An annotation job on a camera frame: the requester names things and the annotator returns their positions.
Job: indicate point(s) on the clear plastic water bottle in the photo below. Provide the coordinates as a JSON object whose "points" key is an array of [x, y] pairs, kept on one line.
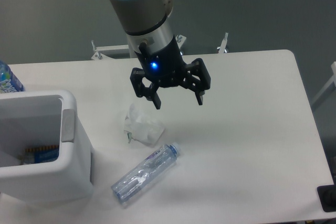
{"points": [[146, 172]]}

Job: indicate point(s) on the white frame at right edge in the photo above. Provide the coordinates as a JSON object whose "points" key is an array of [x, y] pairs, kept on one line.
{"points": [[327, 89]]}

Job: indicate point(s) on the blue labelled bottle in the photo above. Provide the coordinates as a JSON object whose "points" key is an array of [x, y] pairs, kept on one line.
{"points": [[9, 82]]}

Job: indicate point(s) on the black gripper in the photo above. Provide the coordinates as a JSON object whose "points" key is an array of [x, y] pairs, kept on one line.
{"points": [[165, 68]]}

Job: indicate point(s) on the black clamp at table edge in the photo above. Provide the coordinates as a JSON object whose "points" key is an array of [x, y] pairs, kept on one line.
{"points": [[326, 195]]}

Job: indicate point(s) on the blue snack packet in bin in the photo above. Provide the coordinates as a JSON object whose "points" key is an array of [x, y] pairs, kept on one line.
{"points": [[39, 154]]}

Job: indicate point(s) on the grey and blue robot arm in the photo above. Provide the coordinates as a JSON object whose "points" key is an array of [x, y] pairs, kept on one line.
{"points": [[151, 40]]}

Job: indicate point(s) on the white trash can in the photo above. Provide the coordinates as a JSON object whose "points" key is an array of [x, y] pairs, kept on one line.
{"points": [[39, 118]]}

